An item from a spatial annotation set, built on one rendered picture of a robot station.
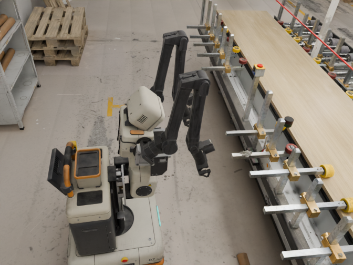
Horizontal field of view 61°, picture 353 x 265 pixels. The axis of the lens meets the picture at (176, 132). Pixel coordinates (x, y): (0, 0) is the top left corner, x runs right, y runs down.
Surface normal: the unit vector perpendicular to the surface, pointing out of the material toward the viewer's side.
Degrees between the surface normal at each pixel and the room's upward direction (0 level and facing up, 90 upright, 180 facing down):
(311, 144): 0
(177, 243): 0
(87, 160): 0
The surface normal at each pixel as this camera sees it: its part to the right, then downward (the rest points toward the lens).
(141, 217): 0.06, -0.75
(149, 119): 0.19, 0.65
